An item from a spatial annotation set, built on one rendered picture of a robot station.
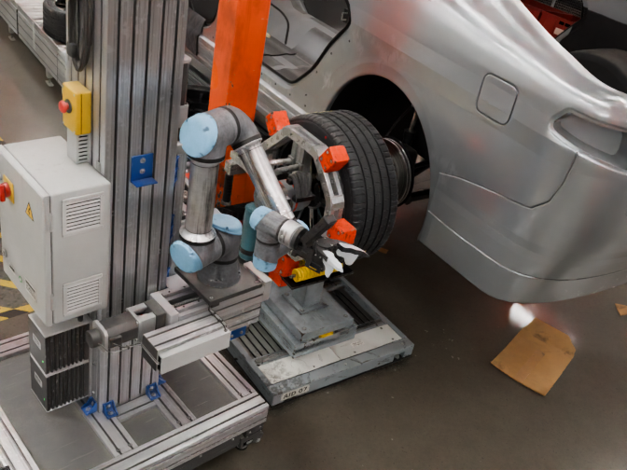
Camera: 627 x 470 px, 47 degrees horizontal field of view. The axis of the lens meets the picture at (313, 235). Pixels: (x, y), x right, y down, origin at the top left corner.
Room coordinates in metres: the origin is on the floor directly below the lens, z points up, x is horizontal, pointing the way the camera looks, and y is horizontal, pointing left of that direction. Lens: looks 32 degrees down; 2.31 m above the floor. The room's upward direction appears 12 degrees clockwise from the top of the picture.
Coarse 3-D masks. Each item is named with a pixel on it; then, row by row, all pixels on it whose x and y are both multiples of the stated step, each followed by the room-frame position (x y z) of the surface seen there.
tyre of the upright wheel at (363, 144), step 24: (312, 120) 2.74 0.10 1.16; (336, 120) 2.74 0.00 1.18; (360, 120) 2.80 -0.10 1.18; (336, 144) 2.61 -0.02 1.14; (360, 144) 2.65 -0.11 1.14; (384, 144) 2.72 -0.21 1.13; (360, 168) 2.56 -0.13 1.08; (384, 168) 2.63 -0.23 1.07; (360, 192) 2.50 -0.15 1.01; (384, 192) 2.57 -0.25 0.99; (360, 216) 2.47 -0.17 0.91; (384, 216) 2.55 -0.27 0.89; (360, 240) 2.50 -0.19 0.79; (384, 240) 2.59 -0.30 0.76
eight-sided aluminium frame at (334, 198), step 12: (276, 132) 2.78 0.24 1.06; (288, 132) 2.71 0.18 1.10; (300, 132) 2.72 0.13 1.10; (264, 144) 2.83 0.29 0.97; (276, 144) 2.78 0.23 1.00; (300, 144) 2.64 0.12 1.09; (312, 144) 2.60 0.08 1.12; (324, 144) 2.62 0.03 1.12; (324, 180) 2.50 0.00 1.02; (336, 180) 2.52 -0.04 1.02; (324, 192) 2.49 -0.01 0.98; (336, 192) 2.50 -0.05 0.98; (336, 204) 2.45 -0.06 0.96; (336, 216) 2.48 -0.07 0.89
